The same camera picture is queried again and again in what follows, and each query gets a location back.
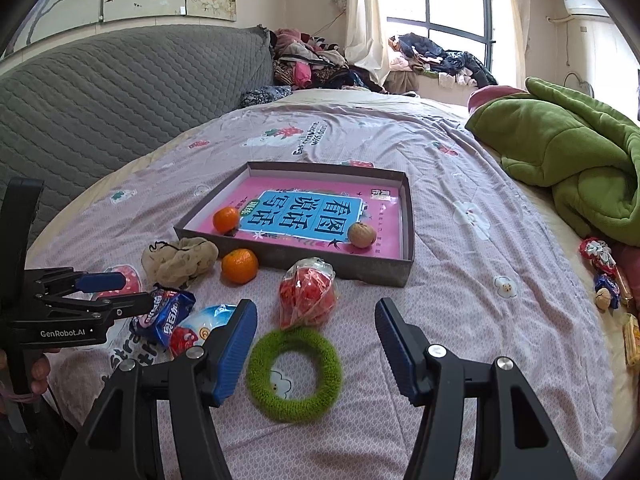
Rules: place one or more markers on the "pink picture book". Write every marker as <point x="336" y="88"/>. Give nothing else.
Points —
<point x="280" y="187"/>

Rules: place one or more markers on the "red white candy packet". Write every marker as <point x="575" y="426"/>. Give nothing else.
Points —
<point x="597" y="255"/>

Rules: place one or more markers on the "brown walnut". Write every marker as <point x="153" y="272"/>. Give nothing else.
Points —
<point x="603" y="300"/>
<point x="361" y="235"/>

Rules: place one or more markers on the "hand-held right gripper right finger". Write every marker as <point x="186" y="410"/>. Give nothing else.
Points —
<point x="395" y="345"/>

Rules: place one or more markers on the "person's left hand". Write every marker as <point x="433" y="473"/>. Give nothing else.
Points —
<point x="39" y="372"/>

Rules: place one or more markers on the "dark floral cloth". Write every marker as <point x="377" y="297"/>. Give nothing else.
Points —
<point x="265" y="95"/>

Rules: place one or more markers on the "green fleece blanket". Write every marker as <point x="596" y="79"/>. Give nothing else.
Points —
<point x="575" y="160"/>

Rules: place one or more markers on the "shallow grey cardboard box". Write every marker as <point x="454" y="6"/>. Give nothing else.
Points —
<point x="320" y="262"/>

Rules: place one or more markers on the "pink printed bedsheet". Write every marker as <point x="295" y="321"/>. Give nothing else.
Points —
<point x="475" y="285"/>

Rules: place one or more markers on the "red candy bag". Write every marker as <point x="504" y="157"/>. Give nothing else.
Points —
<point x="307" y="292"/>

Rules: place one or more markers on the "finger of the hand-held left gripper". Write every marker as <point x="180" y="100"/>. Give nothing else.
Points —
<point x="107" y="281"/>
<point x="125" y="305"/>

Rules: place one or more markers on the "small blue snack packet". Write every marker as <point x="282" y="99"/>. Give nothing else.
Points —
<point x="611" y="285"/>

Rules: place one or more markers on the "cream curtain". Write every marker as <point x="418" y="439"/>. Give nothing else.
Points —
<point x="365" y="20"/>
<point x="512" y="25"/>

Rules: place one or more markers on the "orange tangerine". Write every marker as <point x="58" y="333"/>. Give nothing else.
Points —
<point x="240" y="266"/>
<point x="226" y="220"/>

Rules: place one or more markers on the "pink pillow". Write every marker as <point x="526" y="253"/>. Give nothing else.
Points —
<point x="492" y="97"/>

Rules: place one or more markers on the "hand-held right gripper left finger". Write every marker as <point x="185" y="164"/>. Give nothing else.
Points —
<point x="235" y="345"/>

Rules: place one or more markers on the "white fan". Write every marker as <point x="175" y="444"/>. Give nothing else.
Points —
<point x="580" y="85"/>

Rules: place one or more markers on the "pile of dark clothes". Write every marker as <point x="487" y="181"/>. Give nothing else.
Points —
<point x="440" y="57"/>

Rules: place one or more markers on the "yellow snack packet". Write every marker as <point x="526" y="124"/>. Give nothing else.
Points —
<point x="631" y="340"/>

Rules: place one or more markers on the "white air conditioner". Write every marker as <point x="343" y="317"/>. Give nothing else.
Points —
<point x="585" y="5"/>

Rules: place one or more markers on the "egg-shaped toy packet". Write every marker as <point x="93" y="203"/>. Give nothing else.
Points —
<point x="200" y="327"/>

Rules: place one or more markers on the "pile of mixed clothes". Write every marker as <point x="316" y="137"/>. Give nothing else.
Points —
<point x="310" y="60"/>

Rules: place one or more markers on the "grey quilted headboard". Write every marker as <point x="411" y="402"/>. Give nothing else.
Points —
<point x="125" y="90"/>

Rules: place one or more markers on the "blue cookie packet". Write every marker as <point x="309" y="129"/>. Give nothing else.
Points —
<point x="165" y="315"/>

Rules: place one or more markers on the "beige hair scrunchie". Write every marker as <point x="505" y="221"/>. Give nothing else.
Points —
<point x="180" y="260"/>

